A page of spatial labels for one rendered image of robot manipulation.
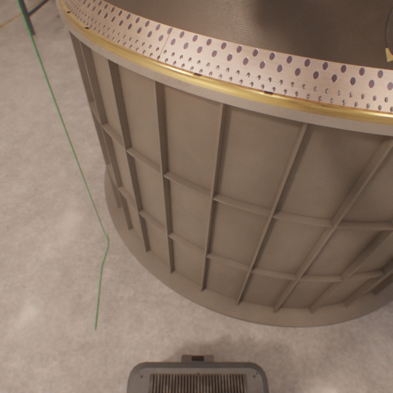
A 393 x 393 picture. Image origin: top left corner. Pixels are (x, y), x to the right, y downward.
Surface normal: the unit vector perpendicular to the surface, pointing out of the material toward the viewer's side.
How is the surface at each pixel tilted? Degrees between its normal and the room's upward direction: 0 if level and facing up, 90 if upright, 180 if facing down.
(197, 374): 0
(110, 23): 43
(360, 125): 90
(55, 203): 0
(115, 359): 0
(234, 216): 90
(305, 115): 90
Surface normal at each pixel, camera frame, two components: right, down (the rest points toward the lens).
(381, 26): -0.15, 0.35
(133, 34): -0.42, -0.09
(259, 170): -0.34, 0.70
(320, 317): 0.04, -0.65
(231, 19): -0.40, 0.28
